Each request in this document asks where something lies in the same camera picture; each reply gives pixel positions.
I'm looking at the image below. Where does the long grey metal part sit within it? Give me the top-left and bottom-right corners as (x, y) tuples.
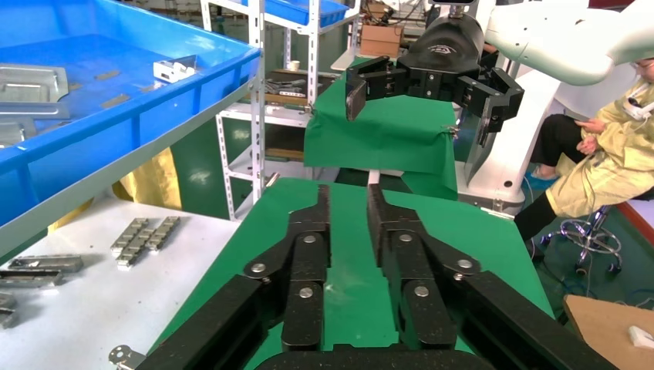
(7, 254), (84, 274)
(0, 269), (64, 288)

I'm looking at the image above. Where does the wooden board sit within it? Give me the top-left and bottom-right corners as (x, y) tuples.
(265, 146), (306, 163)

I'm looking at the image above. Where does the small blue plastic bin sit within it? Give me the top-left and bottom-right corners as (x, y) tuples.
(244, 0), (349, 28)

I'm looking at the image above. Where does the brown board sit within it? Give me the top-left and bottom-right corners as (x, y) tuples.
(563, 294), (654, 370)

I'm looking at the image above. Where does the grey stamped metal plate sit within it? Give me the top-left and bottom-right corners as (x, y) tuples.
(0, 63), (71, 122)

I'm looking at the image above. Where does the perforated steel shelf post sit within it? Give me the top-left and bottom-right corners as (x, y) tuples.
(248, 0), (268, 205)

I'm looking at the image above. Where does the small white block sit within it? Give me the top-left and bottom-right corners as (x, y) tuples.
(628, 325), (654, 352)

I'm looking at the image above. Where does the notched grey metal rail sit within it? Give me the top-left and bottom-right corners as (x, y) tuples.
(145, 216), (181, 252)
(116, 228), (157, 270)
(110, 217), (150, 258)

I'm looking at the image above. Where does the pile of grey metal parts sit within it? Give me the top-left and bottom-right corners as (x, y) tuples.
(265, 76), (311, 99)

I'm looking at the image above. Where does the brown cardboard box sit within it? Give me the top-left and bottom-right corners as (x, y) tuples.
(359, 24), (405, 59)

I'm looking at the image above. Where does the green table cloth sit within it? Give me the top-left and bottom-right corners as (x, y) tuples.
(149, 176), (556, 370)
(302, 57), (460, 201)

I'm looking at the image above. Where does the yellow hanging cloth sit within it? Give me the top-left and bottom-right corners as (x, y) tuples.
(48, 146), (184, 236)

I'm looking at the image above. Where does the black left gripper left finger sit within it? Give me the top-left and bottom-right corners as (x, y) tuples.
(135, 183), (332, 370)

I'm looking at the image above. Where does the large blue plastic bin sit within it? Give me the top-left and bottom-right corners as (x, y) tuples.
(0, 0), (262, 228)

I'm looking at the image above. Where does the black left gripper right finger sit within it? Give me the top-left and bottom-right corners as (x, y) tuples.
(366, 183), (620, 370)

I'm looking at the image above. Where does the chrome stool base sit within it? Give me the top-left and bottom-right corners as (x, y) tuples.
(540, 205), (625, 277)

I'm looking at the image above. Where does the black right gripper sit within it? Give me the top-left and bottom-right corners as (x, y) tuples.
(345, 13), (526, 149)

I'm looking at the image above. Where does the white angle-steel rack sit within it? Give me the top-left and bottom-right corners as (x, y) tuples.
(201, 0), (361, 221)

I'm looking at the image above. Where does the person in yellow coat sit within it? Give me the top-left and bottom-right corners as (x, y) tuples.
(513, 57), (654, 242)

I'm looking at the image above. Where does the grey metal shelf board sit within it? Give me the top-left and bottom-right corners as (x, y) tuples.
(0, 81), (259, 259)

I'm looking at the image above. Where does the small white metal bracket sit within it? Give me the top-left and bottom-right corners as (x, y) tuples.
(152, 54), (198, 85)

